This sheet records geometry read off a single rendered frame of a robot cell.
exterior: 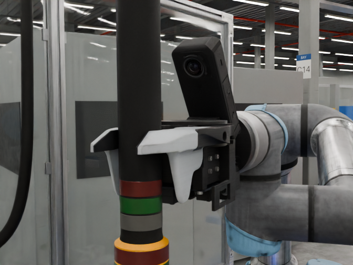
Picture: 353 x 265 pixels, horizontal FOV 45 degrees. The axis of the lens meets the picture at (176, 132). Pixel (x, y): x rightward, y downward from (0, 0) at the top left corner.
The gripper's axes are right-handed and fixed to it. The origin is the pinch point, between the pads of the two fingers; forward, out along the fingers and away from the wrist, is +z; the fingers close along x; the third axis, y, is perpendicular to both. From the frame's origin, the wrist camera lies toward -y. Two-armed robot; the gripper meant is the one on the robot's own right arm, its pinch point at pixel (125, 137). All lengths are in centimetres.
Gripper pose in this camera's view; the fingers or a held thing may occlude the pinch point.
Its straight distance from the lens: 31.8
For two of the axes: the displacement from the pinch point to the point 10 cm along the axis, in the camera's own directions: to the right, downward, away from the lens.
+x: -8.8, -0.2, 4.8
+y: 0.1, 10.0, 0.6
